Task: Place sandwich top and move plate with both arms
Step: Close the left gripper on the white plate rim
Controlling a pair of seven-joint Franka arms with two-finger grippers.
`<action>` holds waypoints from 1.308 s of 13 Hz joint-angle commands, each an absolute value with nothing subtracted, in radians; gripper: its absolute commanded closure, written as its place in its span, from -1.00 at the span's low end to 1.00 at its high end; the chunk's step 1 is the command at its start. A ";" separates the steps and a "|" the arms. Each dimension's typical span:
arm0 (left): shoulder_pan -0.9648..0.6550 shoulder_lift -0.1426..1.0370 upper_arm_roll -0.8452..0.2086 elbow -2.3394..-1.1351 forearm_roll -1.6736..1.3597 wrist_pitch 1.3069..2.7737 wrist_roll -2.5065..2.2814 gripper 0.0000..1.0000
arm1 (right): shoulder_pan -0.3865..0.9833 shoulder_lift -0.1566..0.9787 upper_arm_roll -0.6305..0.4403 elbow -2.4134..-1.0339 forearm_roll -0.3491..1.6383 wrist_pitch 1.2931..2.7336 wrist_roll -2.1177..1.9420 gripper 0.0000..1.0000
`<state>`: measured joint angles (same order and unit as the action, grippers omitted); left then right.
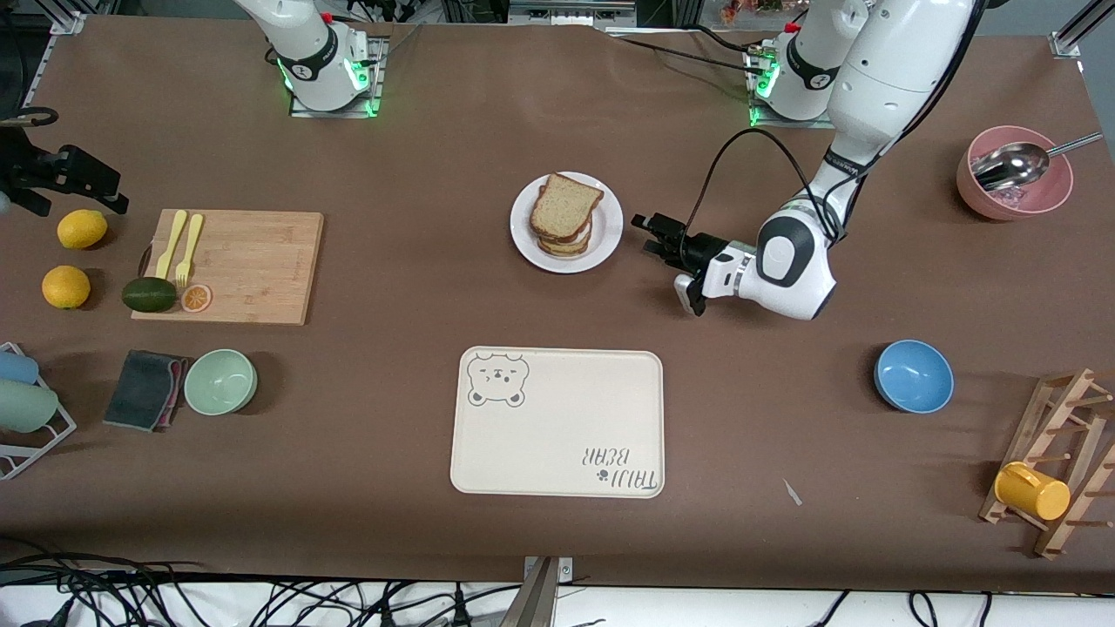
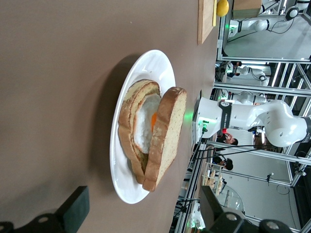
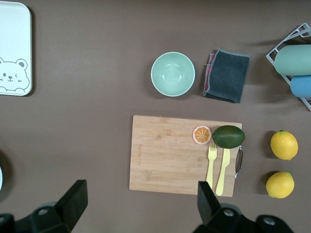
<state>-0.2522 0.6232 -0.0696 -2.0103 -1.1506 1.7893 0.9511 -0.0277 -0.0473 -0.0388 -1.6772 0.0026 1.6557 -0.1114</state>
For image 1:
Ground white round plate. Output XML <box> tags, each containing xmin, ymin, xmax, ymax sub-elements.
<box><xmin>510</xmin><ymin>172</ymin><xmax>625</xmax><ymax>275</ymax></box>

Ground brown bread slice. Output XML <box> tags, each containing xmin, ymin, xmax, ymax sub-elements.
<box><xmin>530</xmin><ymin>172</ymin><xmax>605</xmax><ymax>240</ymax></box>

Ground sandwich base bread slice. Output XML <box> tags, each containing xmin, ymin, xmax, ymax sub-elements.
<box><xmin>536</xmin><ymin>218</ymin><xmax>595</xmax><ymax>258</ymax></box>

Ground yellow lemon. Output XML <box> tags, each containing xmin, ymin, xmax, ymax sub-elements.
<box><xmin>57</xmin><ymin>209</ymin><xmax>109</xmax><ymax>251</ymax></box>
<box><xmin>42</xmin><ymin>265</ymin><xmax>91</xmax><ymax>310</ymax></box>

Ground yellow plastic knife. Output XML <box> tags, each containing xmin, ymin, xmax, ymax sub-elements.
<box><xmin>155</xmin><ymin>209</ymin><xmax>189</xmax><ymax>281</ymax></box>

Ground yellow plastic fork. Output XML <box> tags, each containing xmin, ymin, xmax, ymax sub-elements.
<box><xmin>175</xmin><ymin>213</ymin><xmax>205</xmax><ymax>288</ymax></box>

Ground green avocado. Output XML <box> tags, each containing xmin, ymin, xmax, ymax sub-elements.
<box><xmin>121</xmin><ymin>276</ymin><xmax>178</xmax><ymax>314</ymax></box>

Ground bamboo cutting board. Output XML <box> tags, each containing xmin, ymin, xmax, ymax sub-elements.
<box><xmin>131</xmin><ymin>209</ymin><xmax>325</xmax><ymax>327</ymax></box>

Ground folded grey cloth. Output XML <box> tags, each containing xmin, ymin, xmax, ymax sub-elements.
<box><xmin>102</xmin><ymin>349</ymin><xmax>190</xmax><ymax>434</ymax></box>

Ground light blue cup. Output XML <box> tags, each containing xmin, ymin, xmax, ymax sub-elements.
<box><xmin>0</xmin><ymin>350</ymin><xmax>41</xmax><ymax>386</ymax></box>

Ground cream bear print tray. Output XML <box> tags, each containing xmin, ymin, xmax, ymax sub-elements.
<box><xmin>449</xmin><ymin>347</ymin><xmax>666</xmax><ymax>499</ymax></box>

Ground mint green bowl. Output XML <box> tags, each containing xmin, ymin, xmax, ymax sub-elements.
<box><xmin>183</xmin><ymin>348</ymin><xmax>259</xmax><ymax>416</ymax></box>

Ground blue bowl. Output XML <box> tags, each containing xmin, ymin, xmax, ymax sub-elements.
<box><xmin>874</xmin><ymin>339</ymin><xmax>956</xmax><ymax>415</ymax></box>

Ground sage green cup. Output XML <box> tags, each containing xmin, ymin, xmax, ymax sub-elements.
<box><xmin>0</xmin><ymin>380</ymin><xmax>60</xmax><ymax>434</ymax></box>

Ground pink bowl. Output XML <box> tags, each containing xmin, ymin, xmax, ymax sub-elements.
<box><xmin>956</xmin><ymin>125</ymin><xmax>1074</xmax><ymax>221</ymax></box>

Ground clear ice pieces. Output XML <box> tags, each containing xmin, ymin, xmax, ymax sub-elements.
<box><xmin>984</xmin><ymin>183</ymin><xmax>1048</xmax><ymax>211</ymax></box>

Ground metal scoop spoon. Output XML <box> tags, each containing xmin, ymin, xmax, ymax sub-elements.
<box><xmin>971</xmin><ymin>132</ymin><xmax>1104</xmax><ymax>192</ymax></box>

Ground wooden cup rack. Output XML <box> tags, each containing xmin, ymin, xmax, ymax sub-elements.
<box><xmin>978</xmin><ymin>367</ymin><xmax>1115</xmax><ymax>560</ymax></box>

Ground yellow mug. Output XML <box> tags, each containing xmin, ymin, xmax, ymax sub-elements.
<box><xmin>994</xmin><ymin>462</ymin><xmax>1071</xmax><ymax>522</ymax></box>

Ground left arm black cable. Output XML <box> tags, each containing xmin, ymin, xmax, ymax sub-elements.
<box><xmin>691</xmin><ymin>128</ymin><xmax>841</xmax><ymax>246</ymax></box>

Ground aluminium frame post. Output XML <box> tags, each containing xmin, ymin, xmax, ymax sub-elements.
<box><xmin>1050</xmin><ymin>0</ymin><xmax>1115</xmax><ymax>60</ymax></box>
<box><xmin>26</xmin><ymin>0</ymin><xmax>88</xmax><ymax>36</ymax></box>

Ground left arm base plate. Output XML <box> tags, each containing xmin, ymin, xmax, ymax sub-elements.
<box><xmin>747</xmin><ymin>44</ymin><xmax>841</xmax><ymax>130</ymax></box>

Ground black base power cable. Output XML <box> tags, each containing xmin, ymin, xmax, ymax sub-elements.
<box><xmin>605</xmin><ymin>26</ymin><xmax>772</xmax><ymax>75</ymax></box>

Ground white wire rack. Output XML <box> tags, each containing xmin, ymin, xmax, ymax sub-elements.
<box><xmin>0</xmin><ymin>341</ymin><xmax>78</xmax><ymax>482</ymax></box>

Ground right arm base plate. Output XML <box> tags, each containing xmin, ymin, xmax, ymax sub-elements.
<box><xmin>290</xmin><ymin>35</ymin><xmax>389</xmax><ymax>118</ymax></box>

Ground metal table edge bracket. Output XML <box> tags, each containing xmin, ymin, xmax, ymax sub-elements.
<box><xmin>521</xmin><ymin>556</ymin><xmax>576</xmax><ymax>627</ymax></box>

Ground tangled black floor cables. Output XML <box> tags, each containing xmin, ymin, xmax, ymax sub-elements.
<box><xmin>0</xmin><ymin>536</ymin><xmax>524</xmax><ymax>627</ymax></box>

